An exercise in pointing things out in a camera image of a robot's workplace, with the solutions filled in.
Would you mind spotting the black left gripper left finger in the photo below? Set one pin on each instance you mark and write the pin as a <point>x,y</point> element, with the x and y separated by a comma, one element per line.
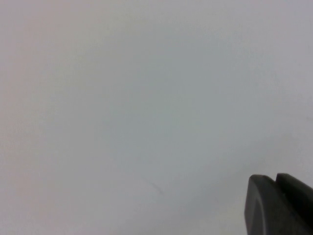
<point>261,210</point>

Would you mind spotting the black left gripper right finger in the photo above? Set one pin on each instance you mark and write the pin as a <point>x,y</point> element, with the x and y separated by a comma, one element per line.
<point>298,195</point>

